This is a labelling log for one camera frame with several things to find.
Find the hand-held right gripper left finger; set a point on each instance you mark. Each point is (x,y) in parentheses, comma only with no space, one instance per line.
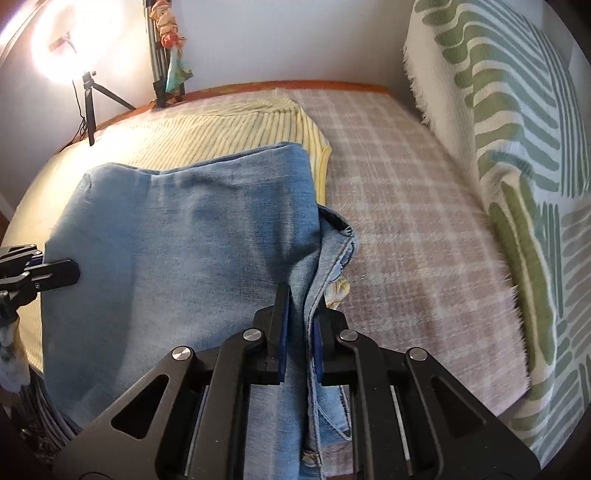
(282,341)

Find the plaid bed blanket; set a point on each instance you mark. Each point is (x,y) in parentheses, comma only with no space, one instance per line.
(415,207)

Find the blue denim pants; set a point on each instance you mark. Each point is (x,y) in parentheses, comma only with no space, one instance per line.
(184,240)

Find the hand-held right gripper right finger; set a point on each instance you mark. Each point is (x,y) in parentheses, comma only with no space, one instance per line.
(317,350)

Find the black light stand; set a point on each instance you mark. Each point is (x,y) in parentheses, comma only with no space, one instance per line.
(154,55)

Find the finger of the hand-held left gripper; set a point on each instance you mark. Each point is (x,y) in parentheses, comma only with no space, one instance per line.
(18,253)
(60,274)

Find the colourful scarf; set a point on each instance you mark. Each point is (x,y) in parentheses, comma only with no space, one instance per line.
(176,69)

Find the black tripod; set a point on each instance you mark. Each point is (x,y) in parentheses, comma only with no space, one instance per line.
(90,106)

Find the grey ribbed fabric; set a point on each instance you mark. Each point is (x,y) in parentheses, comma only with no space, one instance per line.
(51,406)

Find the pale patterned cloth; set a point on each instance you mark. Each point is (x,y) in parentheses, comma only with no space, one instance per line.
(11,350)

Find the green striped pillow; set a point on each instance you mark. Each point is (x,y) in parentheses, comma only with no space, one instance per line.
(508,115)

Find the wooden bed frame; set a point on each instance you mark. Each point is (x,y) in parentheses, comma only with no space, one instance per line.
(277,84)

